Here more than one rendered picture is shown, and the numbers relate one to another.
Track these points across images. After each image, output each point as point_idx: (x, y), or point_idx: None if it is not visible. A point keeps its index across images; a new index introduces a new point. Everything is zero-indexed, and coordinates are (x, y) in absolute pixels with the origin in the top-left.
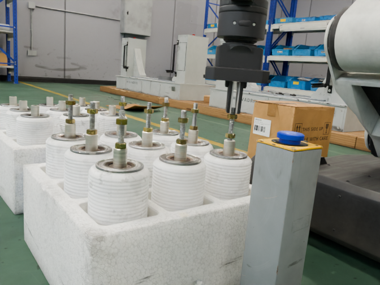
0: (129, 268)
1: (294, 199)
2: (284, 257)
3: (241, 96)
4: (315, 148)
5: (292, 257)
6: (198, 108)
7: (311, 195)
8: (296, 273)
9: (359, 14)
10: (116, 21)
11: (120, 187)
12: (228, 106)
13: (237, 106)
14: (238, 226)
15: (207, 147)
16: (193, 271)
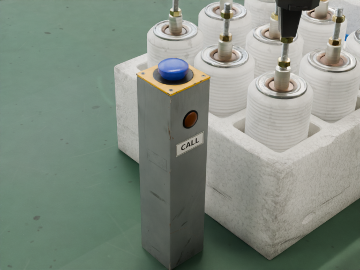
0: (135, 110)
1: (145, 126)
2: (144, 177)
3: (281, 15)
4: (160, 89)
5: (152, 186)
6: None
7: (165, 141)
8: (160, 209)
9: None
10: None
11: (148, 44)
12: (278, 21)
13: (280, 27)
14: (225, 159)
15: (317, 73)
16: None
